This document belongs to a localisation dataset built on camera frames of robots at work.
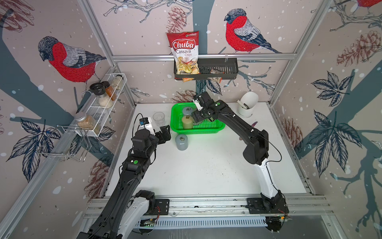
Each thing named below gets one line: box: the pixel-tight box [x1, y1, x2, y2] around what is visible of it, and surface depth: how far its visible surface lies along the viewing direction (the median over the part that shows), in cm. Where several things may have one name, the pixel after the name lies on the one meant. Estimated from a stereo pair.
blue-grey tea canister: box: [175, 133, 189, 151], surface depth 93 cm
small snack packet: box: [207, 67, 223, 84], surface depth 92 cm
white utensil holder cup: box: [238, 91, 259, 117], surface depth 109 cm
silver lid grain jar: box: [75, 114, 97, 130], surface depth 62 cm
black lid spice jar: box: [89, 82, 114, 110], surface depth 72 cm
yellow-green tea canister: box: [182, 115, 194, 130], surface depth 102 cm
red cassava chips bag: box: [166, 30, 201, 83], surface depth 85 cm
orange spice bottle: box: [101, 80, 117, 102], surface depth 77 cm
